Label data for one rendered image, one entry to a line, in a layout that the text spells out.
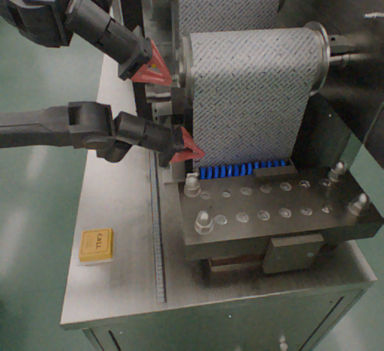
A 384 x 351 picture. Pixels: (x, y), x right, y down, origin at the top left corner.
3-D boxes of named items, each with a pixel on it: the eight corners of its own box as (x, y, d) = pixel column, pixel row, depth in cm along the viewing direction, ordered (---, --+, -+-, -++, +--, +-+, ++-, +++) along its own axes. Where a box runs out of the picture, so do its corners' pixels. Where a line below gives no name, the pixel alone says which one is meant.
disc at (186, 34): (182, 80, 71) (181, 15, 61) (184, 80, 71) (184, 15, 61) (191, 121, 61) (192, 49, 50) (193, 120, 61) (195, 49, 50)
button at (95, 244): (83, 235, 73) (81, 229, 72) (113, 232, 74) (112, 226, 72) (80, 262, 68) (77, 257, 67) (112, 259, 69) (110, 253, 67)
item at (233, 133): (193, 170, 73) (193, 104, 60) (288, 161, 75) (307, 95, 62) (193, 172, 72) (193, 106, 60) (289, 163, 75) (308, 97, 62)
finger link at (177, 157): (197, 172, 69) (160, 160, 65) (193, 151, 74) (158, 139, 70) (214, 151, 65) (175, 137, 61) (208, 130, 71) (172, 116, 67)
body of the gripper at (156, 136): (166, 169, 64) (133, 160, 61) (163, 139, 71) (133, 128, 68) (181, 148, 60) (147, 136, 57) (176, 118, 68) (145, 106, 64)
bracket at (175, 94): (160, 172, 89) (151, 76, 68) (183, 171, 89) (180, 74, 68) (162, 186, 85) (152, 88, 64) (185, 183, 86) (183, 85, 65)
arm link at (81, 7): (55, 28, 48) (72, 4, 44) (65, 3, 52) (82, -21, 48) (94, 55, 52) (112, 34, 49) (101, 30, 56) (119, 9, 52)
